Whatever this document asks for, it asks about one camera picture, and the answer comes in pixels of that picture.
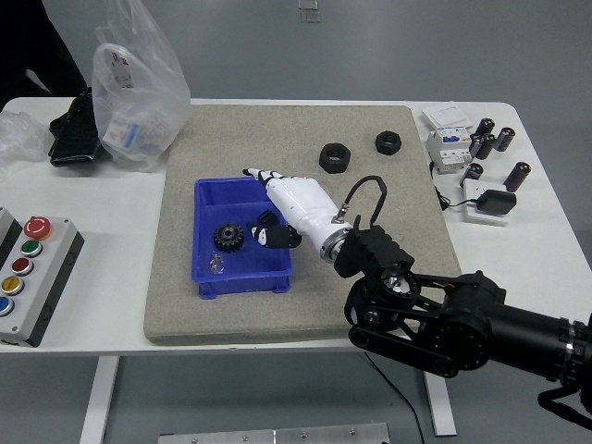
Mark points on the black wrapped machine part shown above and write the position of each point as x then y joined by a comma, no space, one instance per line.
74,139

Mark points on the small black hex nut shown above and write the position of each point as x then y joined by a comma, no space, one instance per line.
387,142

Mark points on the grey push-button control box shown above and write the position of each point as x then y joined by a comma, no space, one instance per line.
51,277

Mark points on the clear plastic bag with boxes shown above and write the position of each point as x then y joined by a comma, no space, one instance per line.
139,92

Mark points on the clear floor fixture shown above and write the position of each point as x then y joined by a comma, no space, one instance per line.
309,11

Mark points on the white circuit breaker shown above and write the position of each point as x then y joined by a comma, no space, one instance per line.
446,148

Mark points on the small black gear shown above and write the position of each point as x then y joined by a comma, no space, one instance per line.
266,217

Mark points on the silver metal plate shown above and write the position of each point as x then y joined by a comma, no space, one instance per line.
277,435

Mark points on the white left table leg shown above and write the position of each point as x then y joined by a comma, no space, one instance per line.
99,398

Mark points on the black power adapter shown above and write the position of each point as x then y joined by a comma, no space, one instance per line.
497,202

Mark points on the red push button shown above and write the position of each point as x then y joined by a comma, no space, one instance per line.
21,267

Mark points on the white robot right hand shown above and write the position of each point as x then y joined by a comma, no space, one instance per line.
305,203

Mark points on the person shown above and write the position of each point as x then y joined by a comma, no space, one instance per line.
28,46

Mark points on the black cylindrical capacitor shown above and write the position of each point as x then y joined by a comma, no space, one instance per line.
475,144
485,147
472,173
517,176
485,126
505,139

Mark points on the small bag of screws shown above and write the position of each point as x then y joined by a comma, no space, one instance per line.
216,263

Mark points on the white right table leg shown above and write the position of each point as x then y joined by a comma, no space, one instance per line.
439,407

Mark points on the blue plastic box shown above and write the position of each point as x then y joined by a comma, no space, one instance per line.
231,273

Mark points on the yellow push button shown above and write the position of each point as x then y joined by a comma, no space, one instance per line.
10,285

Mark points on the green push button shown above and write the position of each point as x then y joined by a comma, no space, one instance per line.
30,248

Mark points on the large black gear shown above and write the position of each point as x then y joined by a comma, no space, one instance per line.
228,238

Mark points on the crumpled clear plastic wrap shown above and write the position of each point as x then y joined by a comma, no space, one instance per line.
23,139

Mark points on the flat white carton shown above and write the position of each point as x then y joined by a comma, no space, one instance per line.
444,116

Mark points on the white table leg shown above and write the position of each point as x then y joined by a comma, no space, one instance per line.
99,398
439,407

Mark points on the blue push button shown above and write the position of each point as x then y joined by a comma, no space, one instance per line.
4,306

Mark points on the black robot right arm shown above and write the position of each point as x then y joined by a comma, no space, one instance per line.
462,324

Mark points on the large black hex nut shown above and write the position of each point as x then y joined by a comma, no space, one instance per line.
334,158

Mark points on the red emergency stop button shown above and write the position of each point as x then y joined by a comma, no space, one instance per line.
37,227

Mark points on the grey-brown mat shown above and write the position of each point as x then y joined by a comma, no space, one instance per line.
277,319

